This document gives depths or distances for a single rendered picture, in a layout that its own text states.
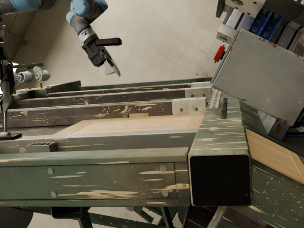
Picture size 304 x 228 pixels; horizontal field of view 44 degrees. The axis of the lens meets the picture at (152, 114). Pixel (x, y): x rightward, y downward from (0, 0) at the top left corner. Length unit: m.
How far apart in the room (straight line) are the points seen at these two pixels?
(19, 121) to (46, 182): 0.81
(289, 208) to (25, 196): 0.55
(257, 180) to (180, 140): 0.30
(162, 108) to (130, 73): 5.28
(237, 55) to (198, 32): 5.98
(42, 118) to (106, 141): 0.59
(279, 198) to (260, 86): 0.22
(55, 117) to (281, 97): 1.04
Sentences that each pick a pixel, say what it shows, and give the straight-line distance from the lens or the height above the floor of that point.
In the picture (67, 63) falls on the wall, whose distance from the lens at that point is 7.01.
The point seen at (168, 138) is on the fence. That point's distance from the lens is 1.01.
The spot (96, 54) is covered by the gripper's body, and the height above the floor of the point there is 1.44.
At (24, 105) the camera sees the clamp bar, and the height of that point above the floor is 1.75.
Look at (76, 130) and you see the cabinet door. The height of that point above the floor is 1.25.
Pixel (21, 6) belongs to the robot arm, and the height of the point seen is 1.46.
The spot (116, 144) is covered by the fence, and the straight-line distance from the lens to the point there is 1.04.
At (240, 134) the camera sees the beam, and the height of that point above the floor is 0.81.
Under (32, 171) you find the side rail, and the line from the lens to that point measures 0.87.
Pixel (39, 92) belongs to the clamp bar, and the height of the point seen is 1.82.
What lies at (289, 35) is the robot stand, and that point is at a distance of 1.45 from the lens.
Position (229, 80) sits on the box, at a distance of 0.72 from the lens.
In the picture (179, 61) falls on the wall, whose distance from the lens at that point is 6.62.
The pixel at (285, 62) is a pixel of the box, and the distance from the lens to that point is 0.73.
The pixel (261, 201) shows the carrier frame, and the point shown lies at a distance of 0.78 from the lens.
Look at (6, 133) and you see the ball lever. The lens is 1.20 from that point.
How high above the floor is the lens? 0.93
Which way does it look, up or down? 6 degrees up
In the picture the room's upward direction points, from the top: 63 degrees counter-clockwise
